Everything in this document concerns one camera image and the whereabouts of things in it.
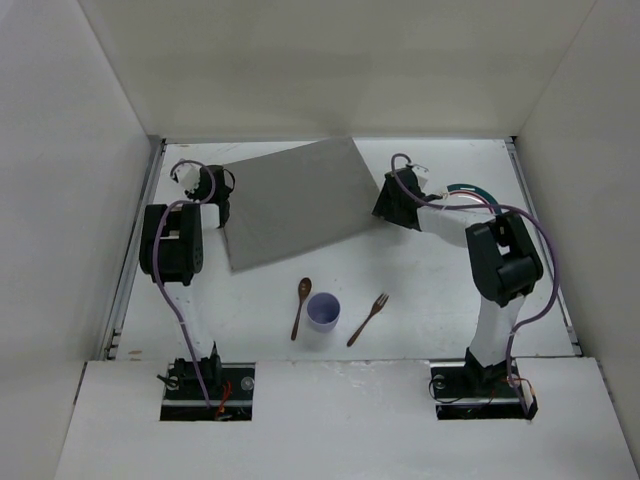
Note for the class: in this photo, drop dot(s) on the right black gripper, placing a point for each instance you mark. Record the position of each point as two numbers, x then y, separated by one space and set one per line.
388 201

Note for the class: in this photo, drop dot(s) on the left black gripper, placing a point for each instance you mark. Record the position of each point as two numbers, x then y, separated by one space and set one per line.
223 198

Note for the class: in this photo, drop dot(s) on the grey cloth placemat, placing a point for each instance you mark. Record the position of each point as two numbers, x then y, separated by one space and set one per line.
298 200

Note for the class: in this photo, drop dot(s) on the white plate with coloured rim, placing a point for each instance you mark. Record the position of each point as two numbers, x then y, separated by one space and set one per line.
474 192

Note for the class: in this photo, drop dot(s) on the dark wooden fork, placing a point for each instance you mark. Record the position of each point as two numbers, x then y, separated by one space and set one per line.
377 306

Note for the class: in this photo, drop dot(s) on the dark wooden spoon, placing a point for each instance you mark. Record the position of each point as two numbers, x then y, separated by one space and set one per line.
303 291

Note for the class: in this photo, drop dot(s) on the lilac plastic cup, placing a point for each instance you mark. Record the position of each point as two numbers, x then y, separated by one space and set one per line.
323 312

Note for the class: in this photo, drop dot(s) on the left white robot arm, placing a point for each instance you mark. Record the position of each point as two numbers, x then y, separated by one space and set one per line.
171 252

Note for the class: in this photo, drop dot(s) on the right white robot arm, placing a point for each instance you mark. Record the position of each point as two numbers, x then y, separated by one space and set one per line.
505 265

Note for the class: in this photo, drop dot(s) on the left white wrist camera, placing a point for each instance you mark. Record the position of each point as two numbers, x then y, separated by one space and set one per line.
186 174

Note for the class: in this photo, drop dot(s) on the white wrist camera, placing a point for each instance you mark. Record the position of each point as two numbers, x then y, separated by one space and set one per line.
186 174
422 173

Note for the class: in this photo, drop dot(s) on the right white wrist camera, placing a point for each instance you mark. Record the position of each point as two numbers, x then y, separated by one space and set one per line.
422 173

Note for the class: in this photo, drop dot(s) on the right aluminium table rail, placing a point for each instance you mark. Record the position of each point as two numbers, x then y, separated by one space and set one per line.
554 305

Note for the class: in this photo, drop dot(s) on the aluminium table rail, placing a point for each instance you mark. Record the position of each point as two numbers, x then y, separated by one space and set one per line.
117 310
554 305

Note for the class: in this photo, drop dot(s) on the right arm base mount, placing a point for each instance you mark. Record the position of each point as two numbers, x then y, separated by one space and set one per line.
456 397

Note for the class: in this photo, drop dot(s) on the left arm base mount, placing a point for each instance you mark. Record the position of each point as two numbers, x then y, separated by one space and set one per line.
225 395

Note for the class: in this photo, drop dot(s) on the left aluminium table rail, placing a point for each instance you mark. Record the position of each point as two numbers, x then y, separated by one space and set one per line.
117 310

